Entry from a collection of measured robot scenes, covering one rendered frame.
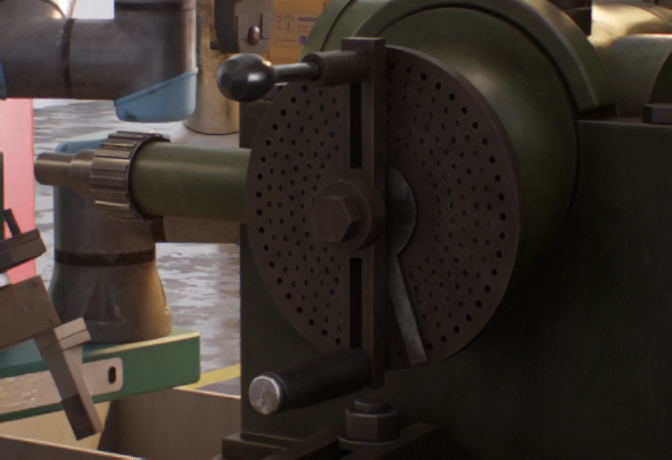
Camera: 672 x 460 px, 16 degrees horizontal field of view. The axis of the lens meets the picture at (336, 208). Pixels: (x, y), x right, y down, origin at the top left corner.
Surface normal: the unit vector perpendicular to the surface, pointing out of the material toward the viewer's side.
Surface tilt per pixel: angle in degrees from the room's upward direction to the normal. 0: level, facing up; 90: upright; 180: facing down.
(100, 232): 90
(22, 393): 90
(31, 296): 67
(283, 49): 90
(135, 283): 72
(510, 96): 45
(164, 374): 90
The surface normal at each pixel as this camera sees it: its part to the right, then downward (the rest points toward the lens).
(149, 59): -0.04, 0.14
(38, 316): 0.71, -0.31
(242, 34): 0.83, 0.07
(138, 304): 0.55, -0.19
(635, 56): -0.34, -0.73
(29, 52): -0.07, -0.09
